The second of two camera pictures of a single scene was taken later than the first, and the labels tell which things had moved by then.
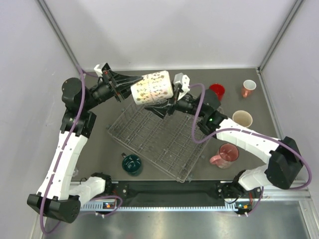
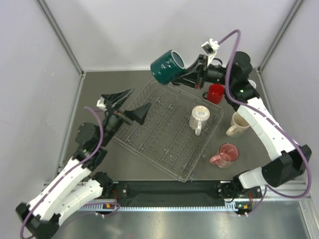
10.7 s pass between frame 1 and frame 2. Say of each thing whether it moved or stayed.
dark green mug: moved
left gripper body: moved
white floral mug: moved
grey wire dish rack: stayed
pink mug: stayed
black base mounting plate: stayed
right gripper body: moved
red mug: stayed
